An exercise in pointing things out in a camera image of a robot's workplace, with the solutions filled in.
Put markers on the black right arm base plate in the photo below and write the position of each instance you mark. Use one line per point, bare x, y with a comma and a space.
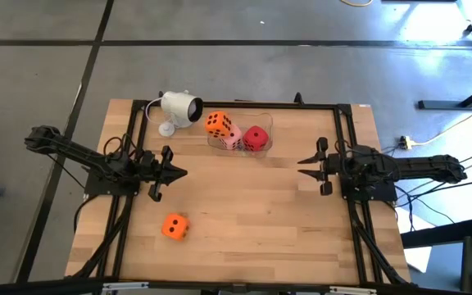
387, 194

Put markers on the large pink foam die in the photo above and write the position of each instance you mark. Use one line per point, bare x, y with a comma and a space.
232, 139

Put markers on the large orange foam die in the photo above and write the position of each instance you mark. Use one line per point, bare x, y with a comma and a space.
182, 225
219, 123

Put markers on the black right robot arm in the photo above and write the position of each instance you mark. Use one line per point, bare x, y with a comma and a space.
424, 166

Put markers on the black frame bar with brackets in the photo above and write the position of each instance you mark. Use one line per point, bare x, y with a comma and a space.
55, 284

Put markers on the black floor beam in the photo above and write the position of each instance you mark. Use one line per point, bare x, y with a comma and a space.
437, 235

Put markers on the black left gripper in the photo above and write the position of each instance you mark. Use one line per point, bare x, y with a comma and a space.
156, 168

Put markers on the power plug adapter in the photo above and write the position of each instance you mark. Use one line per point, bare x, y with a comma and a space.
405, 142

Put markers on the large red foam die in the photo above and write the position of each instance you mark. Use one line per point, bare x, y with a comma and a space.
250, 141

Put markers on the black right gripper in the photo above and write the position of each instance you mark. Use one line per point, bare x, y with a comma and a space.
336, 168

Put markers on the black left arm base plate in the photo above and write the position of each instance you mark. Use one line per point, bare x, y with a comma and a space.
96, 188

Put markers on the black desk leg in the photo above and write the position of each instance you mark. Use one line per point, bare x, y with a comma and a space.
437, 105

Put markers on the black aluminium table frame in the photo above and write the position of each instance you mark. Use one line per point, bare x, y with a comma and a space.
260, 105

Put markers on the white security camera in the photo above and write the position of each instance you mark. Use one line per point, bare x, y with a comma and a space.
176, 108

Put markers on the clear plastic bin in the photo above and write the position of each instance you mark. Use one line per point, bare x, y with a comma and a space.
266, 119

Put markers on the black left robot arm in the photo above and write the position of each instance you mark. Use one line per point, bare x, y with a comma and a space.
76, 153

